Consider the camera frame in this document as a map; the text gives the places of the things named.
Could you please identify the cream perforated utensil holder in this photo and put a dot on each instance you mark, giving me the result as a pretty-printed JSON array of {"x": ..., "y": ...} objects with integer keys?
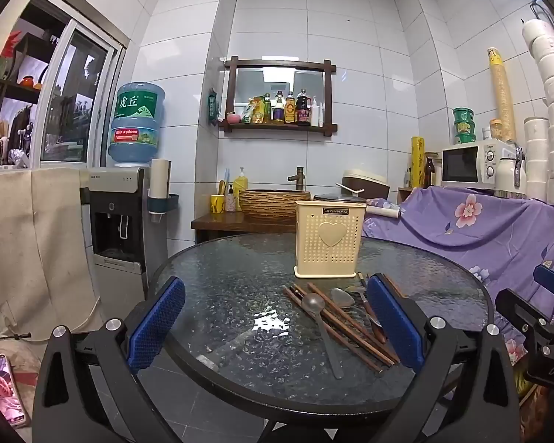
[{"x": 330, "y": 237}]

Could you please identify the dark display shelf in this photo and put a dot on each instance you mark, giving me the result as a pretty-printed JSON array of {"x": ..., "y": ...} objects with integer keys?
[{"x": 14, "y": 92}]

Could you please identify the blue toothbrush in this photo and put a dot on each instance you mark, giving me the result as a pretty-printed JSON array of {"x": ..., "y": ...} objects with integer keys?
[{"x": 226, "y": 177}]

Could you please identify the white cup dispenser tube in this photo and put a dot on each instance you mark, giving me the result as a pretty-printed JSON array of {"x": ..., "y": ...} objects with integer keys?
[{"x": 160, "y": 180}]

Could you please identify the smartphone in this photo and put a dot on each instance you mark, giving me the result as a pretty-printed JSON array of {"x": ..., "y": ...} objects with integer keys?
[{"x": 4, "y": 390}]

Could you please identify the yellow green snack packet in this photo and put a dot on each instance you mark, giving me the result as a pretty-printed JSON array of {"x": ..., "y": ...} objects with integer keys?
[{"x": 254, "y": 110}]

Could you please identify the brass faucet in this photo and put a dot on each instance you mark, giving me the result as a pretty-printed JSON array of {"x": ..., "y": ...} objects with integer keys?
[{"x": 299, "y": 177}]

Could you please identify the green bottle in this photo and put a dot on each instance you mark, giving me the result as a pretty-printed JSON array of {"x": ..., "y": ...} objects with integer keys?
[{"x": 267, "y": 110}]

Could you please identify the stack of white paper rolls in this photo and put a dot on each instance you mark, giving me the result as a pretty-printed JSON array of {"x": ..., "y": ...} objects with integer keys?
[{"x": 551, "y": 138}]

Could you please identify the yellow roll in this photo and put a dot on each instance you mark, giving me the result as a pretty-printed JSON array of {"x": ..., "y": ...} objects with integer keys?
[{"x": 417, "y": 161}]

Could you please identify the small pink pump bottle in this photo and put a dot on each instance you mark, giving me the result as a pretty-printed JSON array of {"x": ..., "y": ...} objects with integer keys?
[{"x": 231, "y": 200}]

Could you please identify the dark sauce bottle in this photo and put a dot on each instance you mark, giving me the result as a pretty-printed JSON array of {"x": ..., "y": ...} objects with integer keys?
[{"x": 303, "y": 110}]

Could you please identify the grey water dispenser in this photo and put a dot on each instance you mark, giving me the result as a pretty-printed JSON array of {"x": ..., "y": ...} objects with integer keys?
[{"x": 117, "y": 194}]

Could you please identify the yellow mug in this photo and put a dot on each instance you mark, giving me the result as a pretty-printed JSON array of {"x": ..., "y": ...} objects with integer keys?
[{"x": 218, "y": 205}]

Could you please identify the dark wooden washstand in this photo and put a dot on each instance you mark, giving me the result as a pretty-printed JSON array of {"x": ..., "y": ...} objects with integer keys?
[{"x": 242, "y": 227}]

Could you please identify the sliding window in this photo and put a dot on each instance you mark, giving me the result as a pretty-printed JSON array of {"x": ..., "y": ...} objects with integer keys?
[{"x": 78, "y": 101}]

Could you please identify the white squeeze bottle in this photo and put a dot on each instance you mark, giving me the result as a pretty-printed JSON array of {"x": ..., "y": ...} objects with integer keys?
[
  {"x": 315, "y": 113},
  {"x": 322, "y": 115}
]

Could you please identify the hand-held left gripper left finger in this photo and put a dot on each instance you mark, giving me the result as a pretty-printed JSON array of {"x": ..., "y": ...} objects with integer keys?
[{"x": 159, "y": 323}]

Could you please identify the white thermos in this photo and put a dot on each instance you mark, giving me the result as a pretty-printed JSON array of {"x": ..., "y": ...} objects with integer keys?
[{"x": 505, "y": 175}]

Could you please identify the green hanging packet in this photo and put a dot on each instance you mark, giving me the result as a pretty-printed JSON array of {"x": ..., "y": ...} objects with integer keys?
[{"x": 211, "y": 106}]

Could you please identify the yellow oil bottle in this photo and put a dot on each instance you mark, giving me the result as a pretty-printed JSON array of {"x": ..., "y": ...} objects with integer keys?
[{"x": 290, "y": 110}]

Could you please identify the brown glass bottle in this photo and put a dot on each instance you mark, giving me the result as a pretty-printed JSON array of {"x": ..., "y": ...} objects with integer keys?
[{"x": 429, "y": 173}]

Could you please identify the yellow dish soap bottle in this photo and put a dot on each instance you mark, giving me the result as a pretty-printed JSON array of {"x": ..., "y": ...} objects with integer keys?
[{"x": 241, "y": 181}]

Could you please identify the small clear bottle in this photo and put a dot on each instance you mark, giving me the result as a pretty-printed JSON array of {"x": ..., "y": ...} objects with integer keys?
[{"x": 407, "y": 178}]

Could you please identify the black chopstick silver band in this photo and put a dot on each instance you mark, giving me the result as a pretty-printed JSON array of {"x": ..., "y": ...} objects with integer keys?
[{"x": 298, "y": 291}]

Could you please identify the metal spoon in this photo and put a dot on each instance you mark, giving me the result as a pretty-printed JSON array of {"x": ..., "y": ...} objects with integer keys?
[
  {"x": 358, "y": 290},
  {"x": 341, "y": 296}
]

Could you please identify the purple floral cloth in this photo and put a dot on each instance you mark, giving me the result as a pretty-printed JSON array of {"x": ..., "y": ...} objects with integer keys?
[{"x": 466, "y": 235}]

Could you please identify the brown white rice cooker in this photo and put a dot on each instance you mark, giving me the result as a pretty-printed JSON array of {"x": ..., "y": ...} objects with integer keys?
[{"x": 364, "y": 185}]

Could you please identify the small wooden box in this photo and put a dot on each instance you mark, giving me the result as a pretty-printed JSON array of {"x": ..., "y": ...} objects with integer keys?
[{"x": 404, "y": 195}]

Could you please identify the pink bowl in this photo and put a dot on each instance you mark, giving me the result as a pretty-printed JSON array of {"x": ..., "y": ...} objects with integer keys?
[{"x": 233, "y": 118}]

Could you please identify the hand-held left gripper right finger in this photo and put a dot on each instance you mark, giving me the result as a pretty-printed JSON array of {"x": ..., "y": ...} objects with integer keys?
[{"x": 394, "y": 323}]

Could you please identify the white microwave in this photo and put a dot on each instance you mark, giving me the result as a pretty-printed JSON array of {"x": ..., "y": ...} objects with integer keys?
[{"x": 475, "y": 162}]

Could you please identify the beige cloth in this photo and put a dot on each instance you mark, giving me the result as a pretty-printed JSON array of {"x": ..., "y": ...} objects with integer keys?
[{"x": 37, "y": 240}]

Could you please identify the small yellow lid jar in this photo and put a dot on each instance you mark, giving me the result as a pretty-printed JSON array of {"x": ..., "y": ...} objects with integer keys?
[{"x": 496, "y": 130}]

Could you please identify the stack of paper cups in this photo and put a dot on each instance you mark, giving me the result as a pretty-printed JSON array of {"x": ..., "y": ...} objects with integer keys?
[{"x": 501, "y": 97}]

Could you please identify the wooden framed mirror shelf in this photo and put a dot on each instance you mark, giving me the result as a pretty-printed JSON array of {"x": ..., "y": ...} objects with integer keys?
[{"x": 279, "y": 67}]

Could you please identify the blue water jug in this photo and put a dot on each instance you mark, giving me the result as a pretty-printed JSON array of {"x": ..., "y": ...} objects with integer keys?
[{"x": 136, "y": 122}]

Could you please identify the dark cap condiment bottle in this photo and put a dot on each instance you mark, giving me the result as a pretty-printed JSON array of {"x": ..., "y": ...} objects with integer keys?
[{"x": 278, "y": 108}]

